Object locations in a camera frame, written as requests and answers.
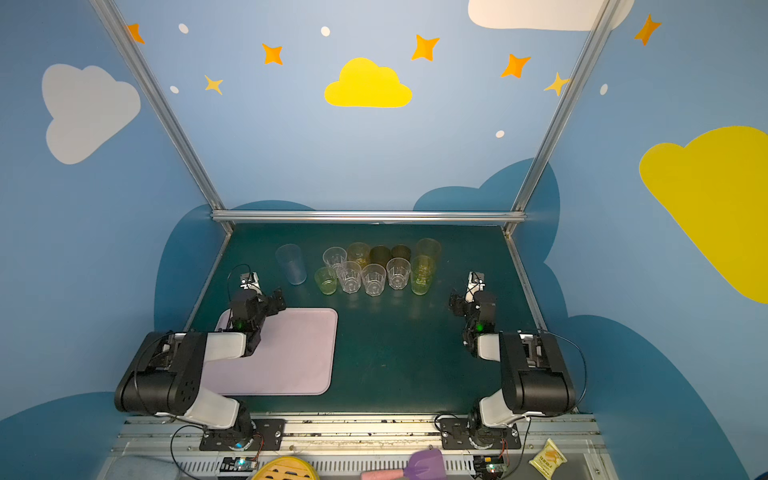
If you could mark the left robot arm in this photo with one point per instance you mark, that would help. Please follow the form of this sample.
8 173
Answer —
164 377

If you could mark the tall blue textured cup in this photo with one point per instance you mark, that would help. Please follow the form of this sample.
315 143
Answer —
291 262

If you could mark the purple toy shovel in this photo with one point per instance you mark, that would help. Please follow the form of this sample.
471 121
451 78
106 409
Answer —
422 465

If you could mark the clear faceted glass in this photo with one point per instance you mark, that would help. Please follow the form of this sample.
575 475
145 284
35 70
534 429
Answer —
334 257
398 272
374 279
349 274

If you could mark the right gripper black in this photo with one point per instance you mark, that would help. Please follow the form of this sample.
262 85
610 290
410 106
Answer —
459 303

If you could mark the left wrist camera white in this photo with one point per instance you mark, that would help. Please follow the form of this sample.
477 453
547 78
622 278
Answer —
249 281

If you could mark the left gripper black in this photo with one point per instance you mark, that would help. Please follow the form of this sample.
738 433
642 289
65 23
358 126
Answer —
268 303

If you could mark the brown textured cup rear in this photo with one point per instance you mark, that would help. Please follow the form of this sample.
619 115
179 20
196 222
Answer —
401 251

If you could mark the pink plastic tray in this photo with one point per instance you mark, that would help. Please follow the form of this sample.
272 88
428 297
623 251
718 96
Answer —
294 358

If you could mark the clear faceted glass back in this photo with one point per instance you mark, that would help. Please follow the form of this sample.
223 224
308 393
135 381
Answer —
334 257

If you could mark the brown textured cup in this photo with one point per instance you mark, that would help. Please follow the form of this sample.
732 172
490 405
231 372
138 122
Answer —
401 251
380 255

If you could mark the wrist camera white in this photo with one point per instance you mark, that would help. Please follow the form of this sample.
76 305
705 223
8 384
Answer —
476 282
249 281

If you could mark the small green cup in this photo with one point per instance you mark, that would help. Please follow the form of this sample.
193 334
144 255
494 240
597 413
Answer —
326 280

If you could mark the yellow round lid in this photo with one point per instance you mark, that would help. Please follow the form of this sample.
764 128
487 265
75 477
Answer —
286 468

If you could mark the tall yellow cup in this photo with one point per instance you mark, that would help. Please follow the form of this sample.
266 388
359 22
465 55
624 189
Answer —
429 247

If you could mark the yellow snack packet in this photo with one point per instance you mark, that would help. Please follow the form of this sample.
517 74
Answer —
548 460

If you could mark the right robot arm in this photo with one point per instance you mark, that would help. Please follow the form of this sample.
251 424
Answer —
535 381

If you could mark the yellow transparent cup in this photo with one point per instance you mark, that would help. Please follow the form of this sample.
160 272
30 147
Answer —
359 252

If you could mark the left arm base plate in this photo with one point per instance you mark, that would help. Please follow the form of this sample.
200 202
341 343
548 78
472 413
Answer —
263 434

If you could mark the tall green cup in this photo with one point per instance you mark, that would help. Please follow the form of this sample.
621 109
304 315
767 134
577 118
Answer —
423 269

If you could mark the aluminium frame rear bar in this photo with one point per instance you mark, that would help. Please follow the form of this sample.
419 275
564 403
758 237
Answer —
369 217

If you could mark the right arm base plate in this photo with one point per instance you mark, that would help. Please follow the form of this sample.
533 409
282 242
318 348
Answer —
458 433

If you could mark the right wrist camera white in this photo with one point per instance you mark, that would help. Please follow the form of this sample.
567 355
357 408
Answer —
476 282

